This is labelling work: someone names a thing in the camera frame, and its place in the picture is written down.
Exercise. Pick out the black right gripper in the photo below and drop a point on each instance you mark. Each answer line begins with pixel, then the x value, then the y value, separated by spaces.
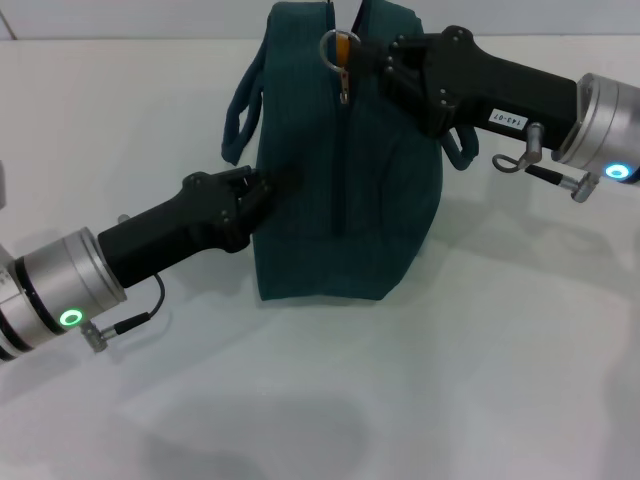
pixel 475 85

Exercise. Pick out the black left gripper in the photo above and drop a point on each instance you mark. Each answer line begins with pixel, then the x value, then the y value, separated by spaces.
pixel 175 230

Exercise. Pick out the dark green lunch bag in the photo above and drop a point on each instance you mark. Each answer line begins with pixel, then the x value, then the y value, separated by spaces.
pixel 350 200

